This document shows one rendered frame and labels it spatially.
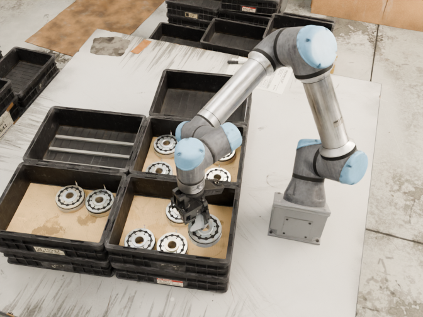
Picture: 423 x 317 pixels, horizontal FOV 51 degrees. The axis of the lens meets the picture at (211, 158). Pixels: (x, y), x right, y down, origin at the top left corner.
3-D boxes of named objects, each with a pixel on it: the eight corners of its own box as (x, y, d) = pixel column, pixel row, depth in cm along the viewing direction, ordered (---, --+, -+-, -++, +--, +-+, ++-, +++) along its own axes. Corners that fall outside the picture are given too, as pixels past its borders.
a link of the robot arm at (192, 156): (213, 146, 110) (186, 164, 107) (213, 174, 118) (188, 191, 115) (193, 129, 114) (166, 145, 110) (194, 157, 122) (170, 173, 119)
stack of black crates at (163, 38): (213, 58, 331) (213, 31, 313) (200, 83, 312) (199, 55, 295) (162, 48, 339) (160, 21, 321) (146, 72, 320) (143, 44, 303)
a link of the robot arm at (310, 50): (340, 165, 159) (294, 19, 135) (376, 173, 147) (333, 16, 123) (318, 184, 155) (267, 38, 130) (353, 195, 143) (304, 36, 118)
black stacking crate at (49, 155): (150, 136, 187) (146, 116, 178) (131, 192, 168) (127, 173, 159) (59, 126, 191) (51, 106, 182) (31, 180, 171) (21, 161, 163)
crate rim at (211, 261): (239, 190, 157) (240, 185, 155) (229, 267, 137) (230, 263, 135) (128, 177, 160) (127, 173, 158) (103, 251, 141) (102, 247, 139)
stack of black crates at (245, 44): (265, 68, 323) (270, 27, 297) (255, 95, 304) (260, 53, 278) (213, 58, 331) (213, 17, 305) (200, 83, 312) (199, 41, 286)
